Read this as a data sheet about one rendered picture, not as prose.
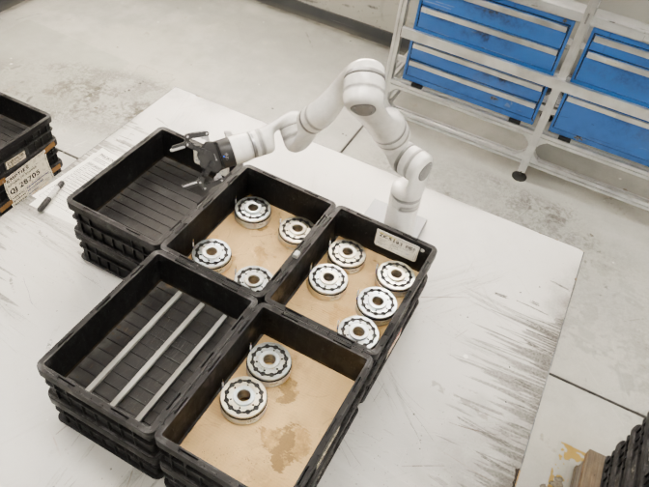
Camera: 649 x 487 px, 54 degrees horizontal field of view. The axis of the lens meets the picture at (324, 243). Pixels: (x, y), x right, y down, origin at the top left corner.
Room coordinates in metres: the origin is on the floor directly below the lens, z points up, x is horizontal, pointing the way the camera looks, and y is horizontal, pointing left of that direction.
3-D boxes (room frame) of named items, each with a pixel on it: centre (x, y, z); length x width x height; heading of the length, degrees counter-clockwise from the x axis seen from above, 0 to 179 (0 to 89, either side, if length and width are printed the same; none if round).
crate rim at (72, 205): (1.27, 0.47, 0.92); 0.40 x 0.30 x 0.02; 158
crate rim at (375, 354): (1.04, -0.09, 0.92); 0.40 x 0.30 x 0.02; 158
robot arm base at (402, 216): (1.41, -0.21, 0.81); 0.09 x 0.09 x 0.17; 76
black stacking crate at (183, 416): (0.67, 0.06, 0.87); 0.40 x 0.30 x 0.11; 158
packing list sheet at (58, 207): (1.44, 0.76, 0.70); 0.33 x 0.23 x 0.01; 160
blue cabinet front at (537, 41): (2.89, -0.61, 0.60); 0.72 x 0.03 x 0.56; 70
